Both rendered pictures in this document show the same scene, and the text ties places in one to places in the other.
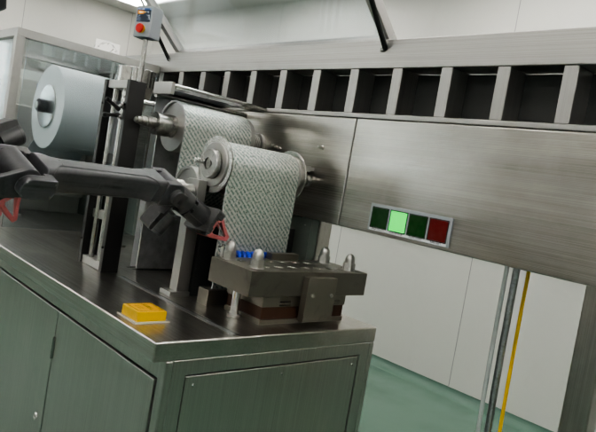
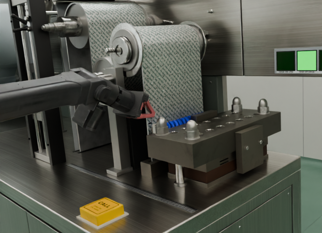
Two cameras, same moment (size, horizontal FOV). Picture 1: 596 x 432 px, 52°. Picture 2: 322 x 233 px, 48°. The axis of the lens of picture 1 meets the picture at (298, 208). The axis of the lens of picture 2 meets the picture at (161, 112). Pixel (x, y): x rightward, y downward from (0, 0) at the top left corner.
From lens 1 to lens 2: 57 cm
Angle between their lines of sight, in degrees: 8
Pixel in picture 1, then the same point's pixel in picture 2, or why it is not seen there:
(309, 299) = (244, 151)
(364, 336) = (293, 167)
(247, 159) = (154, 38)
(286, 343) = (238, 200)
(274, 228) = (189, 93)
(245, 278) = (186, 152)
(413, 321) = not seen: hidden behind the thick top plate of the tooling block
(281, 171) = (184, 41)
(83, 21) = not seen: outside the picture
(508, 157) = not seen: outside the picture
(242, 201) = (158, 77)
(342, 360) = (281, 194)
